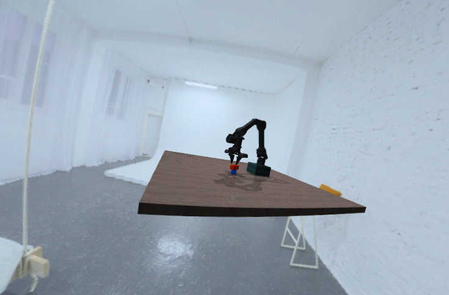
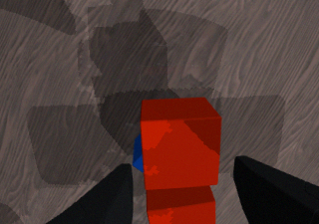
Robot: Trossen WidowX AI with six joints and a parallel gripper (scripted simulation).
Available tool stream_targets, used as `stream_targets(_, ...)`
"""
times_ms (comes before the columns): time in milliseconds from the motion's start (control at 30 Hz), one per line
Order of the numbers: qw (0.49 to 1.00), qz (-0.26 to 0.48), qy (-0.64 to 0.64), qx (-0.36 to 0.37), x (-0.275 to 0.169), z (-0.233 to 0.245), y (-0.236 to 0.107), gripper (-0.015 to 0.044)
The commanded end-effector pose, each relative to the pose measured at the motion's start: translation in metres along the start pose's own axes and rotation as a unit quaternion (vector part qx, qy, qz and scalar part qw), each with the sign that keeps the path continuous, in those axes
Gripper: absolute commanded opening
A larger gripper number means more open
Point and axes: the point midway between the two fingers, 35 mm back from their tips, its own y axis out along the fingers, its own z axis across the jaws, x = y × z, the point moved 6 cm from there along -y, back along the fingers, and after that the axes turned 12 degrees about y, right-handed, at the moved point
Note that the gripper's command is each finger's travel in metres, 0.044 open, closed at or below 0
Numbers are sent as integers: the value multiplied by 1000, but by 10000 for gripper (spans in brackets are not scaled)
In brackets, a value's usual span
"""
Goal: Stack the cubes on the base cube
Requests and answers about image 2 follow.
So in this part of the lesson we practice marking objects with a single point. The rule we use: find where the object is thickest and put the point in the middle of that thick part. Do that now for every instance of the red cube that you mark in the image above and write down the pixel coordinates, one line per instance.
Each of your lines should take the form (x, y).
(191, 205)
(180, 139)

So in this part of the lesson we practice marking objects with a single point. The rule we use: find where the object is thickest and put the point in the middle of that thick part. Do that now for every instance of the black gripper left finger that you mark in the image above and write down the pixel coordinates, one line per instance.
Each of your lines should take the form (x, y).
(109, 202)

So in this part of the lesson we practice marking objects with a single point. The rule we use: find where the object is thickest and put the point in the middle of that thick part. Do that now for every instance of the blue cube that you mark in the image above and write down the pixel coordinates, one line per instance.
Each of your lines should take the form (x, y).
(138, 154)

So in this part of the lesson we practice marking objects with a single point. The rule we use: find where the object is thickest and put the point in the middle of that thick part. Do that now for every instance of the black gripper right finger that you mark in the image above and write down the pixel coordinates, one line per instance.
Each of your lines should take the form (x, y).
(271, 196)

